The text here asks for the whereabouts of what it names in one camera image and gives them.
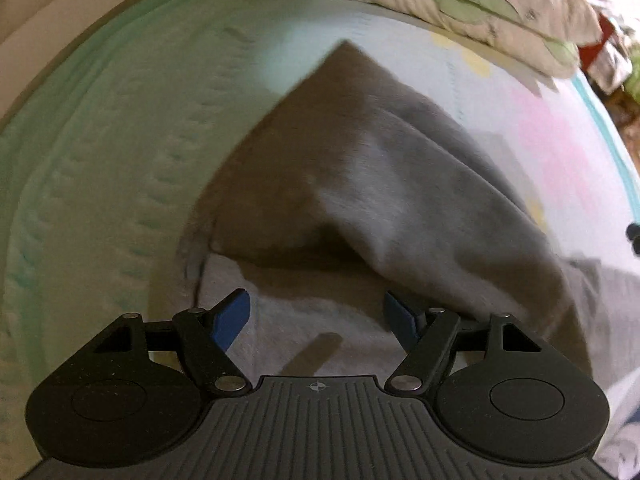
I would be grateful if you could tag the beige bed frame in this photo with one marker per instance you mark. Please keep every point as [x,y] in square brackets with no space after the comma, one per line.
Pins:
[60,15]

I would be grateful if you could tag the grey pants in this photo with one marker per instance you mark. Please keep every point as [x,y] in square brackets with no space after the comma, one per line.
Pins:
[380,195]

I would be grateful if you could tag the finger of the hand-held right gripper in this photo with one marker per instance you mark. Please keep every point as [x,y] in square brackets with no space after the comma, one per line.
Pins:
[635,237]

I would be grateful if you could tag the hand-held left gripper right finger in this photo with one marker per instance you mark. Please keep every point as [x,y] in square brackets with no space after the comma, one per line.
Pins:
[400,317]

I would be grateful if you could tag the pastel printed bed sheet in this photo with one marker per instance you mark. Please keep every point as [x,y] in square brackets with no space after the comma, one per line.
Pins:
[100,160]

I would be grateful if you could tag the clutter beside bed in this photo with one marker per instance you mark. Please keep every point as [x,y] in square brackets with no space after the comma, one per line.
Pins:
[620,65]

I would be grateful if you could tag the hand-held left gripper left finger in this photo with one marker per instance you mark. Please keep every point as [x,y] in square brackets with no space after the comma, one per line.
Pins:
[231,319]

